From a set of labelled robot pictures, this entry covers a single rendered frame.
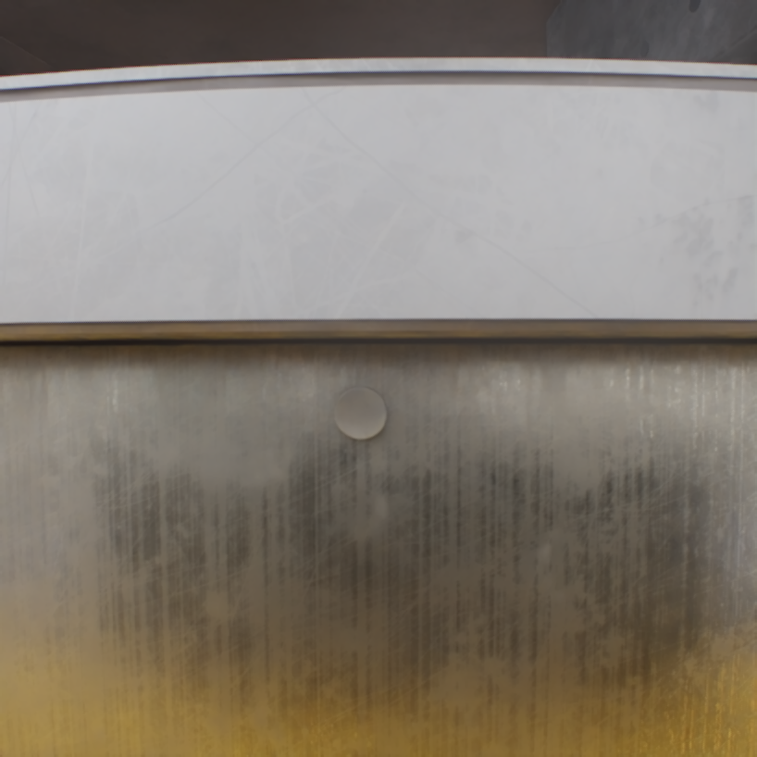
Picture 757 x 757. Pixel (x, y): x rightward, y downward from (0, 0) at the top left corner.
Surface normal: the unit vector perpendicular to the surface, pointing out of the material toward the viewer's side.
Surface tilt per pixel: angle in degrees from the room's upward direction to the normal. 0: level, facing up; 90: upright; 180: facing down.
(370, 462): 90
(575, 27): 90
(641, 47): 90
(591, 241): 90
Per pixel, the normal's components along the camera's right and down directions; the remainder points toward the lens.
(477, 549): -0.01, 0.02
